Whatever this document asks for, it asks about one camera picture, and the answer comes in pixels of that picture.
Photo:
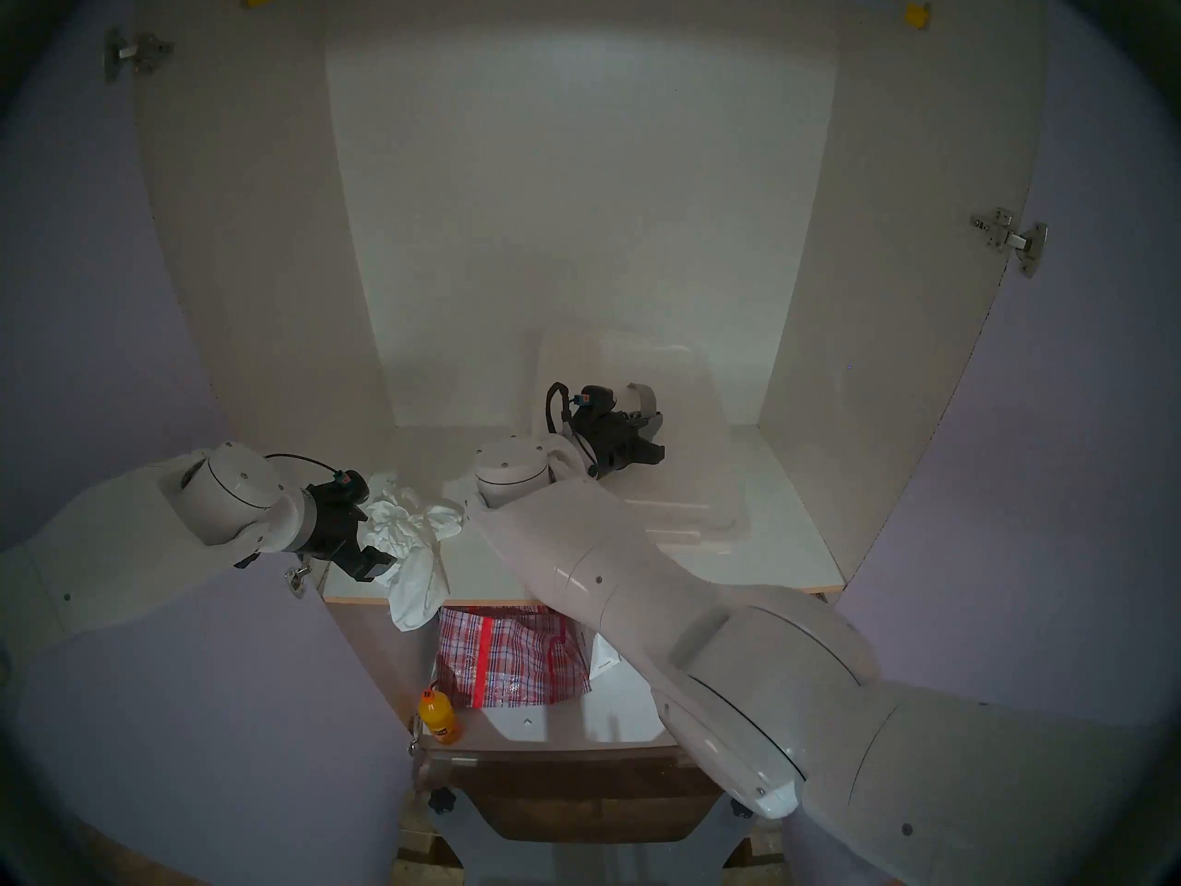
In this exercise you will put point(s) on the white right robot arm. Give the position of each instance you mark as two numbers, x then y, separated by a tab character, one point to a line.
738	672

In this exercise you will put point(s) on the white clothing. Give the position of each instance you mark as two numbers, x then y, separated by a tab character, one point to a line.
406	524

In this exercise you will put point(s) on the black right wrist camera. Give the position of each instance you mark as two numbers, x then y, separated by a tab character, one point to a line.
593	400

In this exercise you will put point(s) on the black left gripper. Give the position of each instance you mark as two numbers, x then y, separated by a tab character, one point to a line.
328	522

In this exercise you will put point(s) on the black star knob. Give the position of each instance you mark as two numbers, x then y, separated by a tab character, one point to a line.
740	808
442	801

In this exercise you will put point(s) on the red plaid woven bag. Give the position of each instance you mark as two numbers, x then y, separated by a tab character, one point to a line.
507	658

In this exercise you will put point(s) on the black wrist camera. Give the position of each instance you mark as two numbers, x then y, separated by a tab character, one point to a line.
349	483
593	400

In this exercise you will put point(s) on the orange juice bottle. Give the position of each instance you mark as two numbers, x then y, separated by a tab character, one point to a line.
439	713

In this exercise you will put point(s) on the grey robot base stand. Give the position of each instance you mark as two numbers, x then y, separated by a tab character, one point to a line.
590	861

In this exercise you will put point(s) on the lilac wardrobe door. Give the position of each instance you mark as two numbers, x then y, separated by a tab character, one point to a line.
231	755
1061	524

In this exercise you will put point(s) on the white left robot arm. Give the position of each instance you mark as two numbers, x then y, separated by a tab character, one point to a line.
138	524

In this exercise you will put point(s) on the white paper bag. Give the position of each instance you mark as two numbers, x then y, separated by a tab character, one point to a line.
604	661

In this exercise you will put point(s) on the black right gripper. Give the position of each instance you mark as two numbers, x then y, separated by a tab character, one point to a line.
602	441

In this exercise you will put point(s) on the small steel door hinge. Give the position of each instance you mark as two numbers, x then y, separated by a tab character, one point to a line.
415	736

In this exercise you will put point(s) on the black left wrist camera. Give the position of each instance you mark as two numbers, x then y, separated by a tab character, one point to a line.
349	483

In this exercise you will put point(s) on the white wooden wardrobe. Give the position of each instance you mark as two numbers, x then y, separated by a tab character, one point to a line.
572	201

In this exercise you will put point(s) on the brown wooden drawer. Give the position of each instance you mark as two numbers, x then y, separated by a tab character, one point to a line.
590	792

